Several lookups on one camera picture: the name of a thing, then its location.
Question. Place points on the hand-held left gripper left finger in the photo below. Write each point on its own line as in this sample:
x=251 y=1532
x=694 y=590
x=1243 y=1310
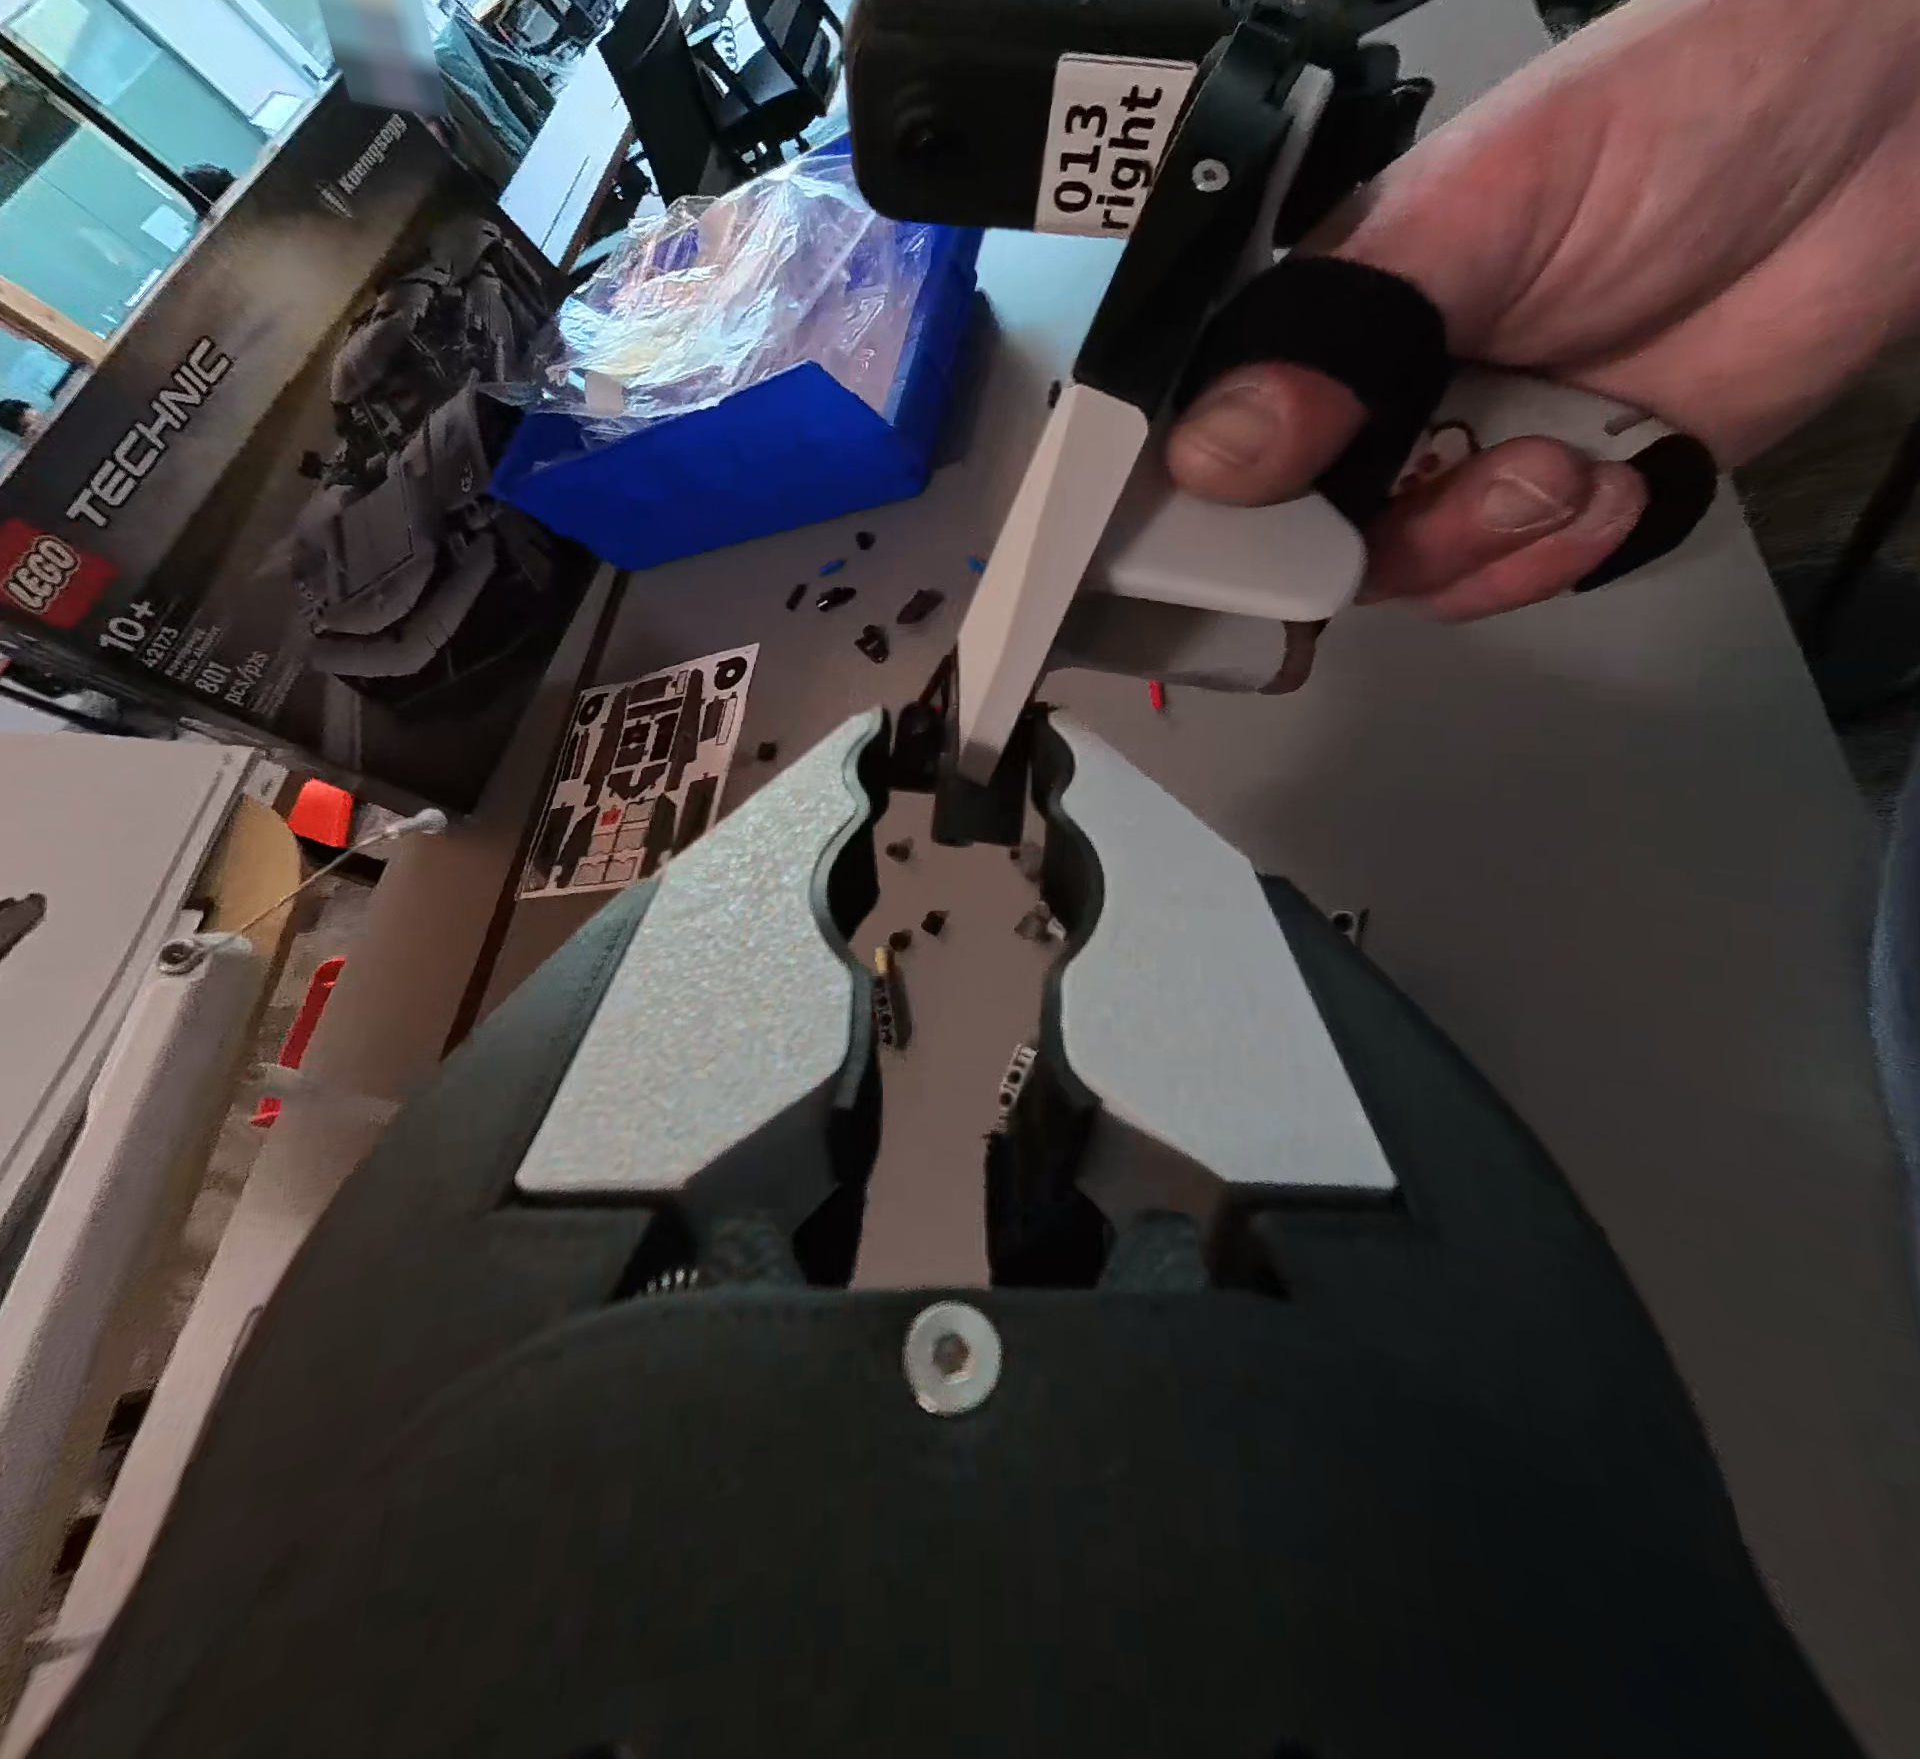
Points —
x=705 y=1024

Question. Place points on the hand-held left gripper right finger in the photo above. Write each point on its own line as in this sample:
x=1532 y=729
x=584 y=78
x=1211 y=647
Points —
x=1216 y=1024

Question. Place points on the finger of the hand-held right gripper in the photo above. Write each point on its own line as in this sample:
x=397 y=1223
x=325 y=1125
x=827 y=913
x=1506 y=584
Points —
x=1186 y=647
x=1059 y=530

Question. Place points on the dark grey L-shaped lego beam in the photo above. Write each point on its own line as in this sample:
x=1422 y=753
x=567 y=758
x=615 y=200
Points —
x=896 y=1009

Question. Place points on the lego sticker sheet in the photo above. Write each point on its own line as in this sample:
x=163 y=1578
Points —
x=644 y=770

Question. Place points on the lego set box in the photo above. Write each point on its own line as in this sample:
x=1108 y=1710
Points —
x=225 y=439

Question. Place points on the person's right hand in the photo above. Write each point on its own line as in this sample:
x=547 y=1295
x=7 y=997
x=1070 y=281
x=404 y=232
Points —
x=1651 y=212

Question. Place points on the crumpled clear plastic bags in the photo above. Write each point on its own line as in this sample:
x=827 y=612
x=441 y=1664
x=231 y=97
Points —
x=717 y=275

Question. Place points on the blue storage bin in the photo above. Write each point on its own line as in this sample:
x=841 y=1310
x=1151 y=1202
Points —
x=717 y=468

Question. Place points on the red plastic bar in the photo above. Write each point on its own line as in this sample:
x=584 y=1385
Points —
x=306 y=1024

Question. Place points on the orange plastic block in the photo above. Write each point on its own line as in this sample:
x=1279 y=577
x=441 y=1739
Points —
x=317 y=812

